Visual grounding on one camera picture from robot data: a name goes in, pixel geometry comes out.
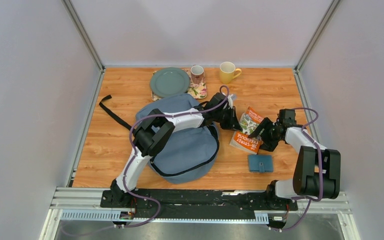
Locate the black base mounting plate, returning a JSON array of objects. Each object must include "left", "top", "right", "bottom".
[{"left": 100, "top": 188, "right": 298, "bottom": 220}]

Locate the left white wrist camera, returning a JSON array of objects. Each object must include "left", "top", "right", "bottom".
[{"left": 226, "top": 94, "right": 237, "bottom": 109}]

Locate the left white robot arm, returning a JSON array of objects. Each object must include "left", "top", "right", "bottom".
[{"left": 100, "top": 92, "right": 241, "bottom": 208}]

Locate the orange treehouse paperback book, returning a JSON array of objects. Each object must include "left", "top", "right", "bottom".
[{"left": 229, "top": 106, "right": 264, "bottom": 155}]

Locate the aluminium front frame rail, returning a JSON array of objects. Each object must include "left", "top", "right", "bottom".
[{"left": 40, "top": 187, "right": 360, "bottom": 240}]

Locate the pink patterned mug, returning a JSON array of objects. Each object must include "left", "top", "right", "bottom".
[{"left": 190, "top": 65, "right": 205, "bottom": 85}]

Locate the floral serving tray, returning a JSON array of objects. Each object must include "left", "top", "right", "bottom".
[{"left": 151, "top": 67, "right": 208, "bottom": 101}]

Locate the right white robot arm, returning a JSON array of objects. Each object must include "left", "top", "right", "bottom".
[{"left": 248, "top": 108, "right": 341, "bottom": 210}]

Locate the purple cable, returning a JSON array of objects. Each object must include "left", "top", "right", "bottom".
[
  {"left": 268, "top": 107, "right": 324, "bottom": 232},
  {"left": 112, "top": 85, "right": 230, "bottom": 229}
]

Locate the green ceramic plate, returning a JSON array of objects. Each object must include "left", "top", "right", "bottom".
[{"left": 149, "top": 67, "right": 190, "bottom": 98}]

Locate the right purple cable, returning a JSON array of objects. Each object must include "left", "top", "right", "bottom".
[{"left": 268, "top": 107, "right": 324, "bottom": 232}]

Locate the small teal wallet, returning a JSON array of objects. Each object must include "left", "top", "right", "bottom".
[{"left": 247, "top": 154, "right": 274, "bottom": 173}]

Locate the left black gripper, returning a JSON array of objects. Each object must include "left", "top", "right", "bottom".
[{"left": 214, "top": 107, "right": 244, "bottom": 134}]

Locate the blue-grey fabric backpack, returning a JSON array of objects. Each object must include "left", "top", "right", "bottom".
[{"left": 98, "top": 93, "right": 221, "bottom": 185}]

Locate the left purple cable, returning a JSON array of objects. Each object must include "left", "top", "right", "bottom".
[{"left": 112, "top": 85, "right": 230, "bottom": 229}]

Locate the yellow ceramic mug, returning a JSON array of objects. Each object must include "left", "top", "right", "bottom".
[{"left": 219, "top": 61, "right": 242, "bottom": 84}]

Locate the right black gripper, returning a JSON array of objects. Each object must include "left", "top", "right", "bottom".
[{"left": 247, "top": 117, "right": 281, "bottom": 151}]

